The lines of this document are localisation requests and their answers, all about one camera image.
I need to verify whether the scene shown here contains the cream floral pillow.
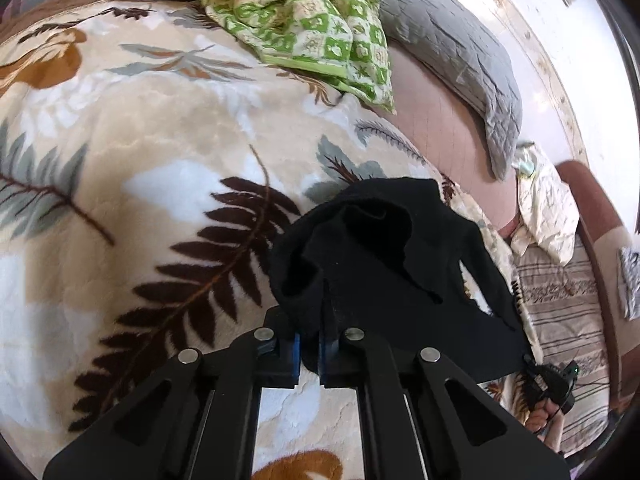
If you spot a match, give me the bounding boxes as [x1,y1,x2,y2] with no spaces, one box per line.
[511,142,579,266]

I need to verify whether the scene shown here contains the striped beige bedspread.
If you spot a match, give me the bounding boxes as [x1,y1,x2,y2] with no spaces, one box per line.
[516,237,610,456]

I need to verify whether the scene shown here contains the brown padded headboard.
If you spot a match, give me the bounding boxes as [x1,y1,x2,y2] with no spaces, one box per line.
[556,160,639,411]

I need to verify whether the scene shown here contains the black pants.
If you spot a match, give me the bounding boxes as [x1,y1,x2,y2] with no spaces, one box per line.
[269,178,530,382]

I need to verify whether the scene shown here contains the person's right hand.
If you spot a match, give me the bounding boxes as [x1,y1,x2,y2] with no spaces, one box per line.
[525,399,564,452]

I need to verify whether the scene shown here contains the pink bed sheet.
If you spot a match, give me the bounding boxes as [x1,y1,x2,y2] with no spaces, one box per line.
[382,44,518,237]

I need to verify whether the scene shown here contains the grey quilted pillow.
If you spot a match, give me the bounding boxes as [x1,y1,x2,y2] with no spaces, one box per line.
[380,0,523,180]

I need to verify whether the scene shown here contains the leaf patterned fleece blanket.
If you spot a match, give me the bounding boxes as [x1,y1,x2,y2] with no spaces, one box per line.
[1,0,513,477]

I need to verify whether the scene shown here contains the grey patterned cloth on headboard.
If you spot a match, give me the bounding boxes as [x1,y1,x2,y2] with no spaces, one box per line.
[617,247,640,321]

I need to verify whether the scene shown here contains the green checkered cloth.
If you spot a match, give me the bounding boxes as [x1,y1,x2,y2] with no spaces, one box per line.
[200,0,395,112]

